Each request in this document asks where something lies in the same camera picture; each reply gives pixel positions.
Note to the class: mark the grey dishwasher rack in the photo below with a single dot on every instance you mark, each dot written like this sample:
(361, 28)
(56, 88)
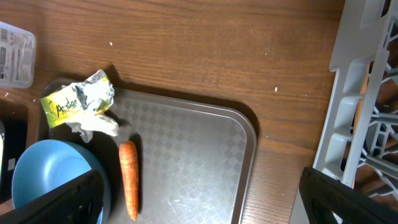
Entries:
(352, 167)

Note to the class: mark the clear plastic bin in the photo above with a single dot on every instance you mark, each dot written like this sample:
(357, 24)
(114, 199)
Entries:
(17, 57)

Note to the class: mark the dark brown serving tray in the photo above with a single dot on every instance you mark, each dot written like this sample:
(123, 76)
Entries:
(194, 159)

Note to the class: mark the orange carrot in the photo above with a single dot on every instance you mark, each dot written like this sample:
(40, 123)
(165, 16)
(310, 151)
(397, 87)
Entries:
(130, 172)

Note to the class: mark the dark blue plate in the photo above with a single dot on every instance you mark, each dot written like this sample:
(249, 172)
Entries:
(48, 164)

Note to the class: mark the yellow silver snack wrapper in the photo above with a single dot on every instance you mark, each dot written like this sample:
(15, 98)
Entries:
(93, 96)

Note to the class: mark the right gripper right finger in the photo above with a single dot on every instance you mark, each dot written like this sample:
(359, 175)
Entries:
(324, 197)

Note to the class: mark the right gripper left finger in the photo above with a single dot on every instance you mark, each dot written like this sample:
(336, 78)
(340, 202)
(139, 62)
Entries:
(77, 201)

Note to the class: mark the wooden chopstick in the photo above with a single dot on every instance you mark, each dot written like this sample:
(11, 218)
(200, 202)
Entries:
(359, 106)

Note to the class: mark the black rectangular tray bin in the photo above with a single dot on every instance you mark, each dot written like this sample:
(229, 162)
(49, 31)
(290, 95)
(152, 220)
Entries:
(13, 141)

